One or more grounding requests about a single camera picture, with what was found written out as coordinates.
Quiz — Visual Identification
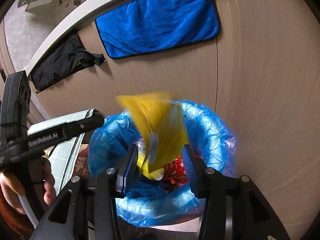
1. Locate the yellow pink chip bag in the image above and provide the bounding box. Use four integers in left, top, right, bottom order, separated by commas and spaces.
136, 138, 164, 181

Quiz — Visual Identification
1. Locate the orange snack package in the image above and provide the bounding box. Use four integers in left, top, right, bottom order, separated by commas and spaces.
116, 92, 188, 173

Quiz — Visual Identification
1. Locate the blue trash bag bin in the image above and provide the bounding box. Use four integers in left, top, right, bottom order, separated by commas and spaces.
87, 99, 238, 228

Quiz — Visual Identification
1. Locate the person left hand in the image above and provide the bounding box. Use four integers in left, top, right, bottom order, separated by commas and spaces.
0, 157, 57, 215

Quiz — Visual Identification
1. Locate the red crumpled plastic bag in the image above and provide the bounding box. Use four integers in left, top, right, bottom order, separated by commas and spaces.
161, 155, 198, 187

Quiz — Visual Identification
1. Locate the black hanging garment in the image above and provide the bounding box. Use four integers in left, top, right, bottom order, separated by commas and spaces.
29, 33, 105, 92

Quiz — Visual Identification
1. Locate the blue hanging towel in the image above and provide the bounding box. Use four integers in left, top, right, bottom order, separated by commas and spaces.
95, 0, 221, 59

